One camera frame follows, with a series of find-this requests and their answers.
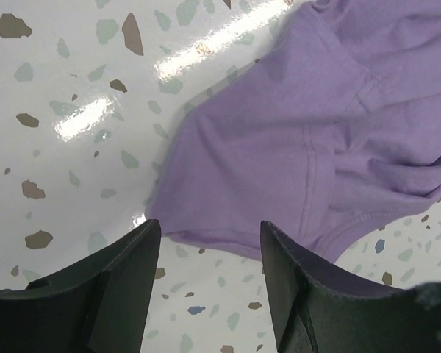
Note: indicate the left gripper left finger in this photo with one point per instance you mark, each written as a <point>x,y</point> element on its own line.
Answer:
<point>98,304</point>

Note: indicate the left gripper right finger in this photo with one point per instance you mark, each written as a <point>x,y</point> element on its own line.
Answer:
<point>316,306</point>

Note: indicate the purple t shirt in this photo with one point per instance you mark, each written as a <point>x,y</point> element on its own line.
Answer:
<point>336,132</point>

